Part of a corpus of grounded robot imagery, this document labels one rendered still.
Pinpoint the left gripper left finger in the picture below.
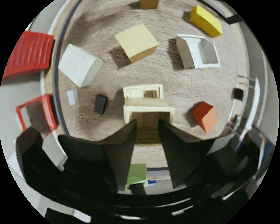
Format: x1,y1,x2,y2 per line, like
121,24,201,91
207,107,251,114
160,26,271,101
57,119,137,192

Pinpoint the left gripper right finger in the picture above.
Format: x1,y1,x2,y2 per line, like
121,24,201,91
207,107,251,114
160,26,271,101
158,119,235,189

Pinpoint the orange block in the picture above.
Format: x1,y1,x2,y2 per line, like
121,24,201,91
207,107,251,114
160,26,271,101
192,101,218,133

